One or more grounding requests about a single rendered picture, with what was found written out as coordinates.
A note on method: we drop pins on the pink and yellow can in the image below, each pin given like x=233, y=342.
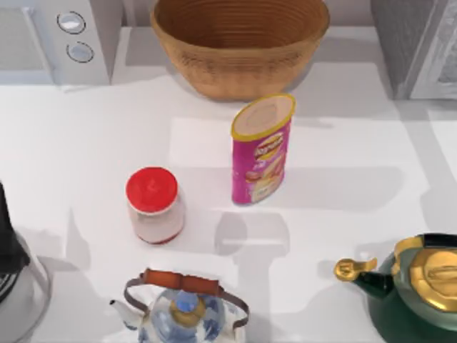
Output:
x=258, y=160

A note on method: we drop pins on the woven brown basket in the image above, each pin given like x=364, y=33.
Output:
x=239, y=60

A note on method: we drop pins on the red lidded white jar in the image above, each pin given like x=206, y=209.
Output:
x=155, y=211

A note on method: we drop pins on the silver and black kettle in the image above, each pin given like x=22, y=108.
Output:
x=14, y=271

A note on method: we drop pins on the round microwave knob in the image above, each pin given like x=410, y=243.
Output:
x=70, y=22
x=79, y=51

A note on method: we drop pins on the blue and white teapot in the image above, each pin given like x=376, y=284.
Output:
x=185, y=314

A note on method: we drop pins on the green and gold kettle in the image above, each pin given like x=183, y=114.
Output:
x=417, y=293

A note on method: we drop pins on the pale microwave oven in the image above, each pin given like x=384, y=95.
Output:
x=43, y=46

